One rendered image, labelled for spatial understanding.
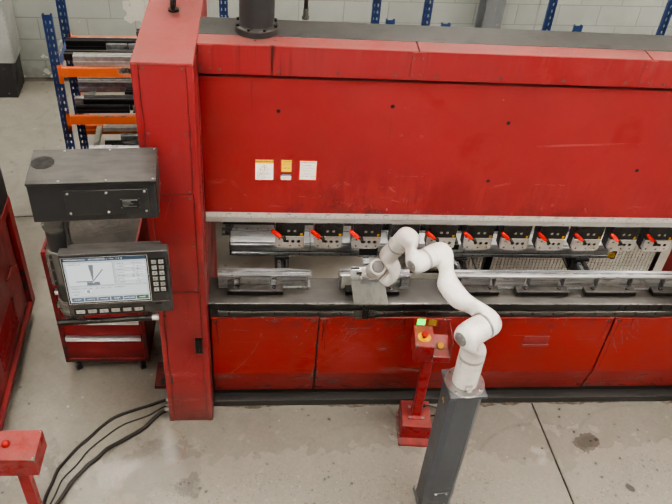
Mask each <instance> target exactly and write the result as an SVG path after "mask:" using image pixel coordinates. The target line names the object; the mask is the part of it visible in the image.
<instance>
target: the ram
mask: <svg viewBox="0 0 672 504"><path fill-rule="evenodd" d="M199 94H200V114H201V134H202V154H203V174H204V194H205V215H206V212H248V213H318V214H389V215H459V216H530V217H600V218H670V219H672V89H664V88H643V87H642V88H635V87H604V86H573V85H543V84H512V83H481V82H451V81H420V80H389V79H359V78H328V77H297V76H267V75H236V74H206V73H199ZM255 159H257V160H273V180H255ZM281 160H292V170H291V172H281ZM300 160H304V161H317V176H316V180H299V166H300ZM281 174H291V180H281ZM206 222H282V223H359V224H436V225H514V226H591V227H669V228H672V223H612V222H538V221H464V220H390V219H316V218H242V217H206Z"/></svg>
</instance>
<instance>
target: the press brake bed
mask: <svg viewBox="0 0 672 504"><path fill-rule="evenodd" d="M494 311H495V312H496V313H497V314H498V315H499V316H500V318H501V321H502V328H501V330H500V332H499V333H498V334H496V335H495V336H493V337H492V338H490V339H488V340H487V341H485V342H483V343H484V345H485V347H486V357H485V361H484V364H483V367H482V371H481V374H480V375H481V376H482V377H483V379H484V382H485V390H486V392H487V395H488V397H487V399H481V403H504V402H520V403H527V402H593V401H669V400H672V310H494ZM361 315H362V309H209V320H210V340H211V359H212V376H213V386H214V406H260V405H335V404H345V405H349V404H400V400H412V401H413V398H414V394H415V389H416V385H417V380H418V375H419V371H420V366H421V361H413V359H412V348H411V336H412V331H413V326H414V321H415V317H423V318H440V319H451V329H452V336H453V342H454V345H453V349H452V353H451V357H450V361H449V363H441V362H433V365H432V369H431V373H430V378H429V382H428V386H427V391H426V395H425V399H424V401H429V404H438V400H439V396H440V392H441V388H442V384H443V377H442V374H441V370H442V369H451V368H453V367H455V365H456V361H457V357H458V354H459V350H460V346H459V345H458V344H457V342H456V341H455V339H454V332H455V330H456V328H457V327H458V325H460V324H461V323H462V322H464V321H466V320H467V319H469V318H471V317H472V316H471V315H470V314H468V313H466V312H464V311H461V310H370V312H369V319H361ZM525 336H550V338H549V341H548V343H547V344H548V347H523V345H522V343H523V340H524V337H525Z"/></svg>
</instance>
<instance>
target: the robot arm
mask: <svg viewBox="0 0 672 504"><path fill-rule="evenodd" d="M418 244H419V235H418V233H417V232H416V231H415V230H414V229H412V228H410V227H402V228H401V229H399V230H398V231H397V232H396V233H395V234H394V236H393V237H392V238H391V239H390V240H389V241H388V242H387V244H386V245H385V246H384V247H383V248H382V249H381V251H380V253H379V257H380V259H374V260H372V261H371V262H370V263H369V264H368V265H367V267H364V268H362V269H361V272H357V275H359V276H361V277H362V278H364V277H367V278H371V279H377V280H378V281H379V282H380V283H382V284H383V285H384V286H386V287H389V286H391V285H392V284H393V283H394V282H395V281H396V280H397V279H398V277H399V275H400V272H401V266H400V262H399V260H398V258H399V257H400V256H401V255H402V254H403V253H404V252H405V261H406V266H407V268H408V269H409V270H410V271H411V272H413V273H423V272H425V271H427V270H429V269H431V268H433V267H437V268H438V270H439V276H438V280H437V287H438V289H439V291H440V293H441V294H442V295H443V297H444V298H445V299H446V301H447V302H448V303H449V304H450V305H451V306H452V307H454V308H455V309H457V310H461V311H464V312H466V313H468V314H470V315H471V316H472V317H471V318H469V319H467V320H466V321H464V322H462V323H461V324H460V325H458V327H457V328H456V330H455V332H454V339H455V341H456V342H457V344H458V345H459V346H460V350H459V354H458V357H457V361H456V365H455V367H453V368H451V369H449V370H448V371H447V372H446V374H445V378H444V382H445V385H446V387H447V389H448V390H449V391H450V392H451V393H452V394H454V395H456V396H458V397H461V398H466V399H471V398H475V397H478V396H479V395H481V394H482V392H483V390H484V387H485V382H484V379H483V377H482V376H481V375H480V374H481V371H482V367H483V364H484V361H485V357H486V347H485V345H484V343H483V342H485V341H487V340H488V339H490V338H492V337H493V336H495V335H496V334H498V333H499V332H500V330H501V328H502V321H501V318H500V316H499V315H498V314H497V313H496V312H495V311H494V310H493V309H492V308H490V307H489V306H487V305H486V304H484V303H482V302H480V301H479V300H477V299H476V298H474V297H473V296H471V295H470V294H469V293H468V292H467V290H466V289H465V288H464V286H463V285H462V283H461V282H460V281H459V279H458V278H457V276H456V274H455V271H454V263H453V262H454V255H453V252H452V250H451V248H450V247H449V246H448V245H447V244H446V243H444V242H436V243H433V244H430V245H428V246H426V247H424V248H422V249H420V250H418V249H417V247H418Z"/></svg>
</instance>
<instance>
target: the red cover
mask: <svg viewBox="0 0 672 504"><path fill-rule="evenodd" d="M197 59H198V73H206V74H236V75H267V76H297V77H328V78H359V79H389V80H420V81H451V82H481V83H512V84H543V85H573V86H604V87H635V88H642V87H643V88H664V89H672V52H669V51H643V50H616V49H590V48H563V47H537V46H511V45H484V44H458V43H432V42H417V44H416V42H405V41H379V40H352V39H326V38H300V37H271V38H267V39H250V38H245V37H242V36H240V35H221V34H198V39H197Z"/></svg>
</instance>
